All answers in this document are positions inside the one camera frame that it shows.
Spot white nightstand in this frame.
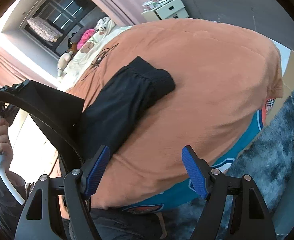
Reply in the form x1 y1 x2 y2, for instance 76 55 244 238
141 0 190 20

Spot black pants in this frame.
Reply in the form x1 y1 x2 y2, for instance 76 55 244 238
24 56 176 160

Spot black plush toy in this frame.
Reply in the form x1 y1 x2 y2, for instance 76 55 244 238
67 36 79 53

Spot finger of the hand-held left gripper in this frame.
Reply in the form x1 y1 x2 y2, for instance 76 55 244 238
0 79 30 93

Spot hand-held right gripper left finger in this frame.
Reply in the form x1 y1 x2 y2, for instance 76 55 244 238
14 144 111 240

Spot person's left leg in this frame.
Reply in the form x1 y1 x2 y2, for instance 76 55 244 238
0 170 27 233

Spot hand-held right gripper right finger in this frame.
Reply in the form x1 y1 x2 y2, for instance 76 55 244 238
181 145 277 240

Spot floral hanging garment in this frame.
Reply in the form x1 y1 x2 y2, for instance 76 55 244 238
27 17 64 43

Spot blue cartoon bed sheet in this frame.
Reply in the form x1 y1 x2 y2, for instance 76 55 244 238
122 97 277 215

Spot pink plush toy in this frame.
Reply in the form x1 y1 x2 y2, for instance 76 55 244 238
77 29 95 50

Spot orange blanket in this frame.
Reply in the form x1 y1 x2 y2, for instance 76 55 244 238
58 17 285 220

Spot grey shaggy rug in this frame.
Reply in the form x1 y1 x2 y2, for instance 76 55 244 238
159 55 294 240

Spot beige bear plush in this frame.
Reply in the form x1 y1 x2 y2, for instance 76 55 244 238
56 51 74 77

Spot person's left hand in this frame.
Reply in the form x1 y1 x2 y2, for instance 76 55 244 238
0 118 14 173

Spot black charger cable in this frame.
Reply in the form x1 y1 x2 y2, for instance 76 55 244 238
81 44 120 80

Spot cow print plush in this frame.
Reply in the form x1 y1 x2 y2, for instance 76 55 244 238
96 17 112 30

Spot grey cushion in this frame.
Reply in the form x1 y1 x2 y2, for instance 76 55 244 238
71 27 87 43

